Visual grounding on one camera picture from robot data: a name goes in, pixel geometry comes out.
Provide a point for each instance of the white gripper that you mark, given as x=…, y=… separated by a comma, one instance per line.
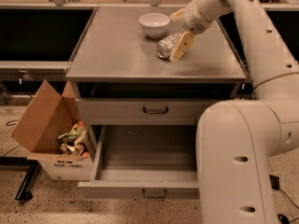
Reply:
x=191, y=19

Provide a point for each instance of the silver 7up soda can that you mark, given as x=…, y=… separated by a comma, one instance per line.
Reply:
x=165, y=46

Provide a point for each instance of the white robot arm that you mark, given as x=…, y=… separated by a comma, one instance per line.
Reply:
x=234, y=139

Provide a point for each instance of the grey metal drawer cabinet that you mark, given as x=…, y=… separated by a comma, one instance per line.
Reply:
x=116, y=60

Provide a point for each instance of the closed upper grey drawer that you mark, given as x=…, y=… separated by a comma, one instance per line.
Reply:
x=138, y=111

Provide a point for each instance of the open lower grey drawer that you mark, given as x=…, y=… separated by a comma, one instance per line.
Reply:
x=143, y=162

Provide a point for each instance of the white ceramic bowl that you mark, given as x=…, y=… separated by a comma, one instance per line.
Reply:
x=154, y=25

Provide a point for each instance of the crumpled snack bags in box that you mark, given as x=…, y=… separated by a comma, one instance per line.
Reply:
x=74, y=142

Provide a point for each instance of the brown cardboard box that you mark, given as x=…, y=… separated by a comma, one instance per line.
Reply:
x=49, y=114

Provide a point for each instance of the black power adapter brick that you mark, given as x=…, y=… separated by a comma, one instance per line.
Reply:
x=274, y=182

